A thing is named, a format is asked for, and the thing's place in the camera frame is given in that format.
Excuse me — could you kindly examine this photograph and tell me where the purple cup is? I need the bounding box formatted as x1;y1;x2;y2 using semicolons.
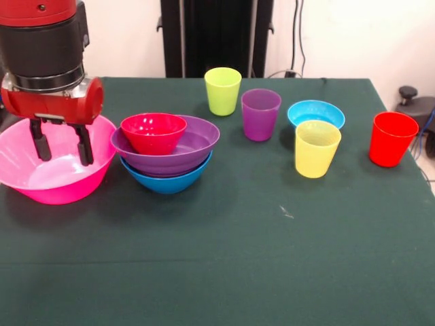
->
241;88;282;143

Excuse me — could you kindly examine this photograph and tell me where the red cup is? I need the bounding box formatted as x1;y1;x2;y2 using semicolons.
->
369;111;420;168

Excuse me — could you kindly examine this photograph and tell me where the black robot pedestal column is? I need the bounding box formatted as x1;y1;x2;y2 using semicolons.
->
156;0;275;79

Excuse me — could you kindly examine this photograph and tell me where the black pedestal leg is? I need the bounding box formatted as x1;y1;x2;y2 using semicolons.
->
395;96;435;143

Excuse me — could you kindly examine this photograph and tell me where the black wall cable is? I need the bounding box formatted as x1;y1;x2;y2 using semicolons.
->
291;0;307;77

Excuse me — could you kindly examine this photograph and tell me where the green cup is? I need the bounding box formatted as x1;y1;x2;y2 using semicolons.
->
204;67;243;117

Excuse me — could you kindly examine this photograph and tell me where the dark green table cloth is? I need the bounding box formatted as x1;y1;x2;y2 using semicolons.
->
0;76;435;326

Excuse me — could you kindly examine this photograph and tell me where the large pink bowl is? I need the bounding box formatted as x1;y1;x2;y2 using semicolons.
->
0;114;118;206

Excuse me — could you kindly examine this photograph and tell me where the yellow cup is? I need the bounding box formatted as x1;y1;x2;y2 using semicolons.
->
294;120;342;179

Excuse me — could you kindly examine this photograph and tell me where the large blue bowl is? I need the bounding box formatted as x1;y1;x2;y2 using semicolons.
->
119;151;213;195

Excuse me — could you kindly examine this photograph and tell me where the large purple bowl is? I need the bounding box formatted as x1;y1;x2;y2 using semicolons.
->
110;114;221;177

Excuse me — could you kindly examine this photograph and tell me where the small light blue bowl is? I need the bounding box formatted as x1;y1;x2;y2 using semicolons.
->
287;100;346;132

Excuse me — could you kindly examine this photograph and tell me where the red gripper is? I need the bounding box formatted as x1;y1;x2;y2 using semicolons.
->
0;73;105;166

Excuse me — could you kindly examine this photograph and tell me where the black knob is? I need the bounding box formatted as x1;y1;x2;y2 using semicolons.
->
398;86;418;105

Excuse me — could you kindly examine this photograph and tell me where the small crimson bowl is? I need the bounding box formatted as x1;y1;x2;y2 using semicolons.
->
120;113;188;156

